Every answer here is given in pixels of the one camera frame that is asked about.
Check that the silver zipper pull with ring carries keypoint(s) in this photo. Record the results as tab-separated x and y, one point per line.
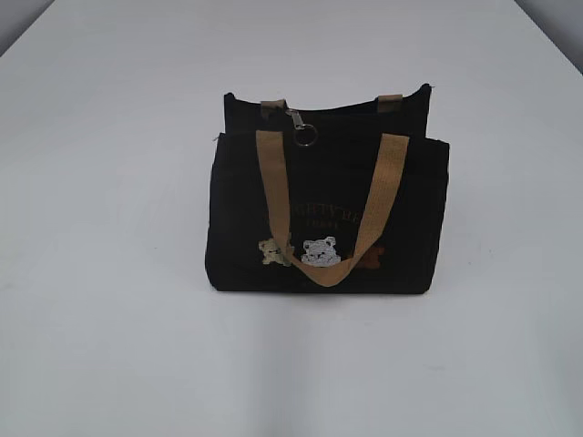
302	132

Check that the black canvas tote bag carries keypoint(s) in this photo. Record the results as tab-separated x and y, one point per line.
328	184

